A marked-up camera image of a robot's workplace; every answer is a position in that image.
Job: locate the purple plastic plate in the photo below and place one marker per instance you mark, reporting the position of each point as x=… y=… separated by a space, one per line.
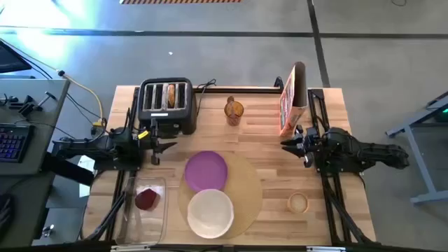
x=206 y=171

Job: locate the black frame under right arm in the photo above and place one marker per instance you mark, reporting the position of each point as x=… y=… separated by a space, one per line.
x=336 y=210

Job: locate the round woven placemat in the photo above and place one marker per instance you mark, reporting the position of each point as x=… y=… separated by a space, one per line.
x=245 y=182

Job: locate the white bowl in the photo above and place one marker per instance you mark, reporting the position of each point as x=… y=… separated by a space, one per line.
x=210 y=213

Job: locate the white paper sheet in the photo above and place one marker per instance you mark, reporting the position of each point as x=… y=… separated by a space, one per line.
x=85 y=164

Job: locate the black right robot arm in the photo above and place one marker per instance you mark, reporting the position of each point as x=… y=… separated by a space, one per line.
x=357 y=148

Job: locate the toasted bagel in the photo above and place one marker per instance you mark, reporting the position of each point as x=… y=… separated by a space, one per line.
x=171 y=95

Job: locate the Cheerios cereal box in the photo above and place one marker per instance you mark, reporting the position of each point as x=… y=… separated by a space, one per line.
x=292 y=115

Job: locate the dark red lump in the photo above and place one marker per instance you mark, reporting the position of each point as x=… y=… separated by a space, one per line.
x=147 y=199

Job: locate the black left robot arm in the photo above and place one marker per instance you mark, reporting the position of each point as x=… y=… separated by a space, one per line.
x=101 y=147

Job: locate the black front table rail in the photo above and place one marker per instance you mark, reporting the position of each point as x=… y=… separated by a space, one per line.
x=245 y=249

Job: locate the black desk clamp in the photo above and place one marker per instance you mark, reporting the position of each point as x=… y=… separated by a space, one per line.
x=28 y=108

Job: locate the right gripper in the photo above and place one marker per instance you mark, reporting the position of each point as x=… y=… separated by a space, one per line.
x=309 y=147

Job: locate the grey desk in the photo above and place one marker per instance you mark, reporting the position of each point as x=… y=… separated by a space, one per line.
x=42 y=140

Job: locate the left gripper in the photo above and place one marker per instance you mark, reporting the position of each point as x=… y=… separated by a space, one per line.
x=154 y=138

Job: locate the clear plastic container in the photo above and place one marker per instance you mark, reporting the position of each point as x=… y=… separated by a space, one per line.
x=147 y=227

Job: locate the black four-slot toaster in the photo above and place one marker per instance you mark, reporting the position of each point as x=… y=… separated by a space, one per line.
x=166 y=120

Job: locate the black frame under left arm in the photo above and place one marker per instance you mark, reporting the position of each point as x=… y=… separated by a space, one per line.
x=134 y=101

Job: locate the black table rail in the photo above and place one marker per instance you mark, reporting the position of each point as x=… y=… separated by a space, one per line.
x=238 y=90
x=245 y=249

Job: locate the computer monitor on desk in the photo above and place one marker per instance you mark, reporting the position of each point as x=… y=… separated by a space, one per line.
x=12 y=59

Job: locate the amber glass cup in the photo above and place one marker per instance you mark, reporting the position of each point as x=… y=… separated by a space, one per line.
x=234 y=112

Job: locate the grey metal stand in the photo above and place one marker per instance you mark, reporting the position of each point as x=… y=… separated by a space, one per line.
x=428 y=197

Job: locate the backlit keyboard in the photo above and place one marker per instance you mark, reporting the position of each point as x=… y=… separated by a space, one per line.
x=14 y=143

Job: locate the black rear table rail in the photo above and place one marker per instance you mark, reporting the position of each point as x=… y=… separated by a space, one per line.
x=238 y=90

